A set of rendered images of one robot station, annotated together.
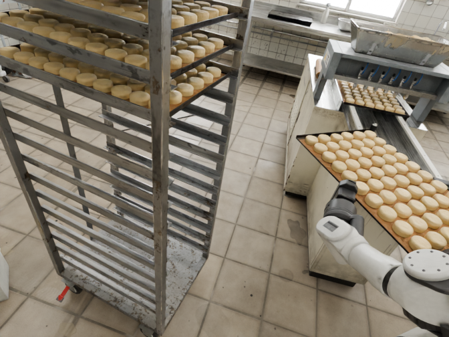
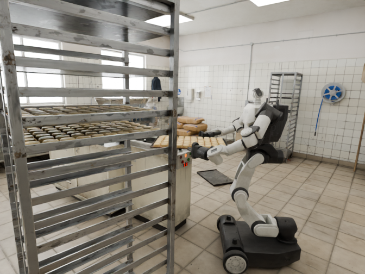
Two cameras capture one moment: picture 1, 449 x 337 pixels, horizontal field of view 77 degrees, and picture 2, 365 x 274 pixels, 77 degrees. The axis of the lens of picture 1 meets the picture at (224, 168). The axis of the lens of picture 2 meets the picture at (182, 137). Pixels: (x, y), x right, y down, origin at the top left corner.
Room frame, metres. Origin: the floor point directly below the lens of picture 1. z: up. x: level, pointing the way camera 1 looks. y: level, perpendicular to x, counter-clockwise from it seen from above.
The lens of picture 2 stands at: (-0.04, 1.08, 1.43)
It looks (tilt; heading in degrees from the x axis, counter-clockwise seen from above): 12 degrees down; 300
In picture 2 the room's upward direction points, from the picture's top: 2 degrees clockwise
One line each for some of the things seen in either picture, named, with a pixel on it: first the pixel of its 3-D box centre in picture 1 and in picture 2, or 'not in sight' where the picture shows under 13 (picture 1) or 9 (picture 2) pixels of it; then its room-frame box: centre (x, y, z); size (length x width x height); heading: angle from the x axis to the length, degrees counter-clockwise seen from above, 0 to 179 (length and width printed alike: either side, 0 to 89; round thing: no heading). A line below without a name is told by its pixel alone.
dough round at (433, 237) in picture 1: (435, 240); not in sight; (0.56, -0.61, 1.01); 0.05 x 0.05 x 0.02
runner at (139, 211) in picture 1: (89, 184); (113, 219); (0.66, 0.44, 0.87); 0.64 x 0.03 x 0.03; 72
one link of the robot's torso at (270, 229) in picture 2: not in sight; (263, 224); (0.23, -0.88, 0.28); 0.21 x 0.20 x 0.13; 27
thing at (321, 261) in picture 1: (352, 197); (156, 181); (1.36, -0.82, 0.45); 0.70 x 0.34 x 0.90; 174
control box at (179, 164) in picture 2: not in sight; (184, 159); (1.00, -0.79, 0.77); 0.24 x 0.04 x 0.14; 84
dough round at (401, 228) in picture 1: (402, 229); not in sight; (0.58, -0.53, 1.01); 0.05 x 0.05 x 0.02
